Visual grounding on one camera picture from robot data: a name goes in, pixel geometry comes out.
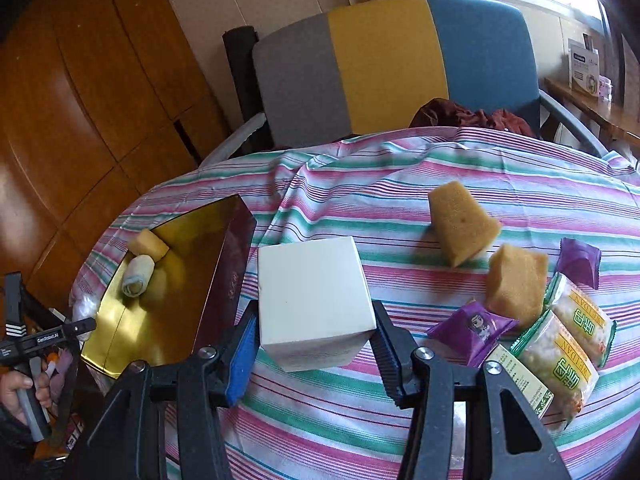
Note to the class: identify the wooden wardrobe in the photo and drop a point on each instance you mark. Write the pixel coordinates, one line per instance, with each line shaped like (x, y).
(100, 85)

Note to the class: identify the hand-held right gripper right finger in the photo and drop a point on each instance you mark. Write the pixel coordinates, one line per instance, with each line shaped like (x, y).
(387, 360)

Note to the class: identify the striped pink green bedsheet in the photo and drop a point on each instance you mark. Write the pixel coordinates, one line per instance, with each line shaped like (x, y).
(375, 195)

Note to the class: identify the wooden desk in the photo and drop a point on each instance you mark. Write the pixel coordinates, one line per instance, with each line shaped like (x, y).
(600, 110)

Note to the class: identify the plain purple snack packet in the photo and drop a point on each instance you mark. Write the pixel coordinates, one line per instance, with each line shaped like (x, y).
(580, 260)

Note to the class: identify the blocky yellow sponge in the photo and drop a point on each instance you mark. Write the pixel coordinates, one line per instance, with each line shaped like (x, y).
(517, 280)

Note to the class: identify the small yellow sponge piece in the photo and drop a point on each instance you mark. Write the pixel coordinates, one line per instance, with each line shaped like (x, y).
(147, 245)

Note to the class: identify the green-label rice cracker packet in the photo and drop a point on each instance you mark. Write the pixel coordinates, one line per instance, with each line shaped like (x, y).
(582, 317)
(560, 365)

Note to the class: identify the white cardboard box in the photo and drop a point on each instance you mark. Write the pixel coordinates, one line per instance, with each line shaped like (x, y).
(315, 295)

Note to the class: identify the wedge-shaped yellow sponge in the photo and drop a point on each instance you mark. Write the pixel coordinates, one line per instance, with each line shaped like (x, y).
(460, 220)

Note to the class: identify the purple cartoon snack packet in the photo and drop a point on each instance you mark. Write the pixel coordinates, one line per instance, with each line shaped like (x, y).
(472, 327)

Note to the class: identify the person's left hand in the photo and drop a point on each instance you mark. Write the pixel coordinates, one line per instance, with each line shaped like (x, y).
(17, 391)

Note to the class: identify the small pink box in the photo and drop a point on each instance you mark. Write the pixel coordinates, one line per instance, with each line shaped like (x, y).
(605, 89)

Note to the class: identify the pale yellow label packet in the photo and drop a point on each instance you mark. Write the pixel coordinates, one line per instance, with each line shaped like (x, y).
(520, 381)

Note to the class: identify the dark red cloth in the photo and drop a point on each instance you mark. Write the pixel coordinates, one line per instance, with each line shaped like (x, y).
(475, 120)

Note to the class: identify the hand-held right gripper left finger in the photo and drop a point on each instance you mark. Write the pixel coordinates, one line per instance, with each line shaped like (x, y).
(241, 360)

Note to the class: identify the grey yellow blue armchair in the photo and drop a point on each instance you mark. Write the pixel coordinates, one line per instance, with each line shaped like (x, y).
(380, 60)

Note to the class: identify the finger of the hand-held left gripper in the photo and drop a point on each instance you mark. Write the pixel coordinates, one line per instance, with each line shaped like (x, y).
(82, 329)

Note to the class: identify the white printed carton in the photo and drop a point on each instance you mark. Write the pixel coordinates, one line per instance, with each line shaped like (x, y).
(582, 67)

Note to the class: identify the rolled white cloth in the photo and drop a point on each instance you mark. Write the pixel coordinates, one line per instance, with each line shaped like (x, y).
(137, 276)

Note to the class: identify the dark red gold-lined gift box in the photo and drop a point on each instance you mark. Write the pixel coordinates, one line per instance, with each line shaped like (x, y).
(195, 240)

